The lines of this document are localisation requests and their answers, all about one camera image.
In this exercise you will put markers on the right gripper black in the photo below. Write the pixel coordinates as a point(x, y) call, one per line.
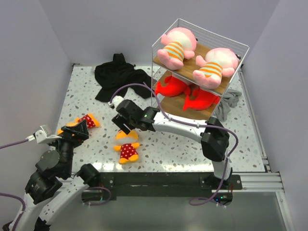
point(119, 121)

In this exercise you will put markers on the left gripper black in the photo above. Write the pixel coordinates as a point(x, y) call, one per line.
point(81, 134)

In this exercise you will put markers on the orange bear plush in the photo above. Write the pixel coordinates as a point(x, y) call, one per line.
point(91, 121)
point(126, 145)

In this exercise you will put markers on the red shark plush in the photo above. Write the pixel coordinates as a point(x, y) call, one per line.
point(171, 86)

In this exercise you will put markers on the red whale plush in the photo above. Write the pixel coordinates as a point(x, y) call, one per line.
point(202, 100)

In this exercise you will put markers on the pink striped plush doll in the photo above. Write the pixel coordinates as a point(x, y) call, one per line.
point(217, 63)
point(179, 44)

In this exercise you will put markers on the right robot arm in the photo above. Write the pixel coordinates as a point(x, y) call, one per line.
point(212, 136)

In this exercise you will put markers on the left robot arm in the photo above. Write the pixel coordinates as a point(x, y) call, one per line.
point(41, 203)

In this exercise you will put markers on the black cloth garment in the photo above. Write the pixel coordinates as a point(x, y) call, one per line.
point(115, 74)

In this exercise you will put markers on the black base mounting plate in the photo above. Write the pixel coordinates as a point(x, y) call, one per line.
point(160, 184)

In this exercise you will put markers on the grey crumpled cloth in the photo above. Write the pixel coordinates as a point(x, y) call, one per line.
point(228, 101)

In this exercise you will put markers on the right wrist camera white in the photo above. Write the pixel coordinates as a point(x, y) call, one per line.
point(115, 102)

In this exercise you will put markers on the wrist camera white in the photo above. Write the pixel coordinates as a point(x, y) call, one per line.
point(43, 136)
point(115, 102)

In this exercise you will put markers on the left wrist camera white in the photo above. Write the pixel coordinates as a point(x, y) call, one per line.
point(43, 136)

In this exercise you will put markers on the white wire wooden shelf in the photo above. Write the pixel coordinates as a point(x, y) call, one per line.
point(206, 40)

